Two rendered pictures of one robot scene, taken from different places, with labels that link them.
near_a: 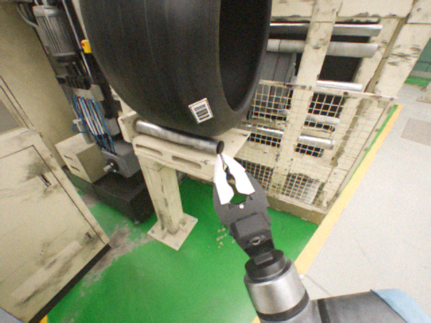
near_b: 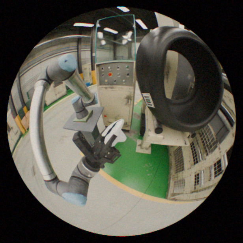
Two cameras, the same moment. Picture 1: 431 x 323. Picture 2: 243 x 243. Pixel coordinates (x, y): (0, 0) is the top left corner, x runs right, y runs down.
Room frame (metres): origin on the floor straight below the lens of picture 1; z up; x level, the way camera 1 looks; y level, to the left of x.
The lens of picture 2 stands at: (0.23, -0.18, 1.15)
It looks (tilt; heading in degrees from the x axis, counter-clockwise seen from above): 42 degrees down; 77
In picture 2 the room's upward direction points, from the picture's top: straight up
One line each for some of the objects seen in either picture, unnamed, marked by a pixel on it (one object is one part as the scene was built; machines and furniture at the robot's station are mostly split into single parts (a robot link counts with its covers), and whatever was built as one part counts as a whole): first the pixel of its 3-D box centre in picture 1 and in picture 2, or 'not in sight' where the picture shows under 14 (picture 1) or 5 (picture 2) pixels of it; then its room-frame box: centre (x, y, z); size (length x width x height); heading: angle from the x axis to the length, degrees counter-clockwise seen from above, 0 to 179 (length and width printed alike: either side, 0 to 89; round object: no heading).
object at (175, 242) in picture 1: (173, 225); (144, 146); (0.76, 0.31, 0.02); 0.27 x 0.27 x 0.04; 63
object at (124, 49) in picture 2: not in sight; (114, 33); (0.37, 0.84, 1.75); 0.55 x 0.02 x 0.95; 153
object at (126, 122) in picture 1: (161, 112); not in sight; (0.74, 0.24, 0.90); 0.40 x 0.03 x 0.10; 153
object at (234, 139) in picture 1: (197, 142); (167, 125); (0.66, 0.08, 0.80); 0.37 x 0.36 x 0.02; 153
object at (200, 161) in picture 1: (176, 151); (152, 118); (0.54, 0.14, 0.84); 0.36 x 0.09 x 0.06; 63
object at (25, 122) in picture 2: not in sight; (28, 119); (-4.96, 2.13, 0.37); 1.23 x 0.84 x 0.74; 133
